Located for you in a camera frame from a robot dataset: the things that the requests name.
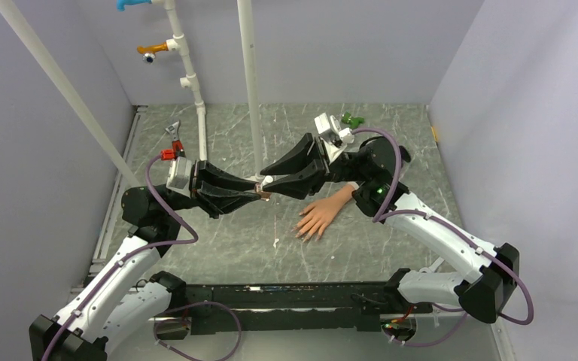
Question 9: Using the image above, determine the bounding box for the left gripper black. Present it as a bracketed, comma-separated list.
[164, 159, 260, 219]

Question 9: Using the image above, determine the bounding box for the glitter nail polish bottle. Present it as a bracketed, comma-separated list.
[254, 183, 271, 202]

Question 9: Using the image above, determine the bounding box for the blue faucet valve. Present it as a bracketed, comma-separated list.
[116, 0, 152, 11]

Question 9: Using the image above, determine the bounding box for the mannequin hand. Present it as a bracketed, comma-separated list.
[294, 182, 359, 242]

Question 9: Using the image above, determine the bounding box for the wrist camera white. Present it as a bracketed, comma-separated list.
[314, 113, 354, 164]
[160, 149, 195, 196]

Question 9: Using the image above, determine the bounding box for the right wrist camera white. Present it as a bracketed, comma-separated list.
[314, 113, 354, 164]

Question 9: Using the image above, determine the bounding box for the red adjustable wrench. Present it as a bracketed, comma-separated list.
[165, 120, 184, 152]

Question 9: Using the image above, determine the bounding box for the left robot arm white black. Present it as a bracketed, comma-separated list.
[29, 156, 260, 360]

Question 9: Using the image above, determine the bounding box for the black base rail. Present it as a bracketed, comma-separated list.
[157, 281, 432, 335]

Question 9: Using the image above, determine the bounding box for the purple cable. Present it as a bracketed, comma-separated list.
[351, 126, 535, 349]
[40, 154, 242, 361]

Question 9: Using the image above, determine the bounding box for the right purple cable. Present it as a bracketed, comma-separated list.
[351, 126, 535, 349]

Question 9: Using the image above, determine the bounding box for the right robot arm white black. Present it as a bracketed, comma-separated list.
[261, 129, 526, 323]

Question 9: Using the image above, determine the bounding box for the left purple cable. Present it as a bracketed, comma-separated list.
[40, 154, 242, 361]

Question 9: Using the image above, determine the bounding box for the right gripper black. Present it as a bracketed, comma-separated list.
[260, 134, 371, 200]

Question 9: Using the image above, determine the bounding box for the white nail polish cap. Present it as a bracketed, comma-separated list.
[260, 175, 274, 188]

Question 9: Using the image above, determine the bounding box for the white PVC pipe frame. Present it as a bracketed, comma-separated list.
[0, 1, 264, 187]

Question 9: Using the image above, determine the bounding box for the orange faucet valve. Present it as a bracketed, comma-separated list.
[136, 42, 169, 64]

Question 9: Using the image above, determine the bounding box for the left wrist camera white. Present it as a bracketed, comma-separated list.
[160, 149, 195, 196]

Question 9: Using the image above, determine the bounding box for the green toy flashlight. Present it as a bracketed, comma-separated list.
[341, 112, 365, 129]

